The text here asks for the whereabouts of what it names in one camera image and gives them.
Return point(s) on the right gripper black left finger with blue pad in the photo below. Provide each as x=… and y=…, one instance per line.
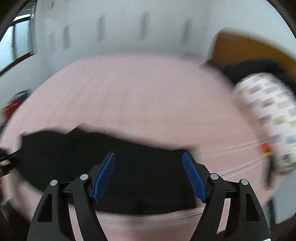
x=51, y=220

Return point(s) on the pink plaid bed sheet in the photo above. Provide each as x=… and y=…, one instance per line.
x=164, y=101

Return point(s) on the red items on shelf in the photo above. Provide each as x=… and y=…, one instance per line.
x=15, y=103

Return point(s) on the dark framed window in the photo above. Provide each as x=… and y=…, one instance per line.
x=16, y=44

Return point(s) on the black clothing pile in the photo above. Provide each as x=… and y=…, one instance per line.
x=236, y=72

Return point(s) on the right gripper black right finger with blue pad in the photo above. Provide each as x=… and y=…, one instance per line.
x=246, y=220

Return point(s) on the white spotted pillow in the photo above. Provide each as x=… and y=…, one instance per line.
x=269, y=106

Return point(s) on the black pants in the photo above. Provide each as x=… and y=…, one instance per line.
x=145, y=180

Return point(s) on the orange wooden headboard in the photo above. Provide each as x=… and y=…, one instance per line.
x=230, y=47

